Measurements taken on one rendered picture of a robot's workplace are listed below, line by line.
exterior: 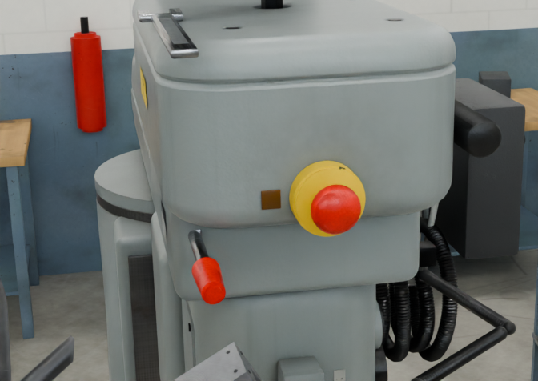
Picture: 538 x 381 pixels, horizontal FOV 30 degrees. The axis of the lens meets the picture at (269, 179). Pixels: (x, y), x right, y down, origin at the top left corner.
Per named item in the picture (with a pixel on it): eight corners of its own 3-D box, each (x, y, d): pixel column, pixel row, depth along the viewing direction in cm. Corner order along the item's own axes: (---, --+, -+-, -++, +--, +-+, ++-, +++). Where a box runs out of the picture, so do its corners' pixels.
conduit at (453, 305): (458, 384, 137) (463, 241, 131) (343, 397, 134) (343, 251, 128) (415, 328, 154) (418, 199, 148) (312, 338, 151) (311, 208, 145)
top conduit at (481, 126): (502, 157, 88) (503, 118, 87) (456, 160, 87) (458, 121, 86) (363, 69, 131) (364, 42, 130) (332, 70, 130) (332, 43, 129)
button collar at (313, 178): (366, 234, 82) (366, 163, 81) (294, 240, 81) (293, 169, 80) (359, 226, 84) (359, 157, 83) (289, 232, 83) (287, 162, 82)
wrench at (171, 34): (212, 58, 72) (212, 46, 71) (157, 60, 71) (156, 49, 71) (179, 15, 95) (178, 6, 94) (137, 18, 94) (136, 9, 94)
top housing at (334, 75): (473, 216, 86) (480, 30, 81) (167, 242, 82) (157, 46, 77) (339, 103, 130) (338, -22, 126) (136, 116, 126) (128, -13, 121)
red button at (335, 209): (363, 235, 79) (364, 187, 78) (314, 240, 78) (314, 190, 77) (353, 222, 82) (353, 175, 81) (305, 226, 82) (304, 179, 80)
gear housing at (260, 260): (426, 284, 98) (428, 186, 95) (175, 308, 94) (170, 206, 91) (340, 186, 129) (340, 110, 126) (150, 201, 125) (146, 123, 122)
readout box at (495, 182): (527, 255, 136) (535, 104, 130) (463, 262, 134) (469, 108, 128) (473, 210, 155) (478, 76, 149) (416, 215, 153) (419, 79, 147)
